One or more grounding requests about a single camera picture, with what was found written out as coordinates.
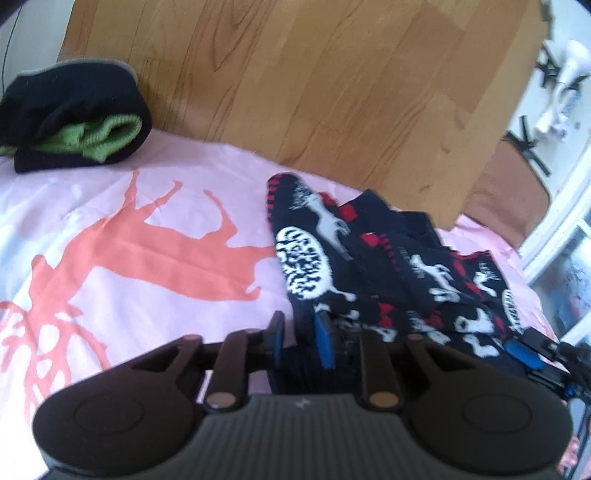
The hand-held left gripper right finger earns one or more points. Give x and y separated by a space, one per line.
324 344

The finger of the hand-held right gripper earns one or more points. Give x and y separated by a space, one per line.
522 354
541 340

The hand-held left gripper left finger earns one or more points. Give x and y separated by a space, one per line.
277 339

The navy reindeer pattern sweater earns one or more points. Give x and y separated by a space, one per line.
388 258

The brown dotted cushion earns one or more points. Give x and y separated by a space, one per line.
508 194

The pink deer print blanket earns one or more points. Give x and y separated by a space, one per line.
138 240

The black tape strip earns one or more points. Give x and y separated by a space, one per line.
528 147

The white plastic object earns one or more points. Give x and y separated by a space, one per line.
565 74

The folded navy and green garment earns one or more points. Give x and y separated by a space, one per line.
69 106

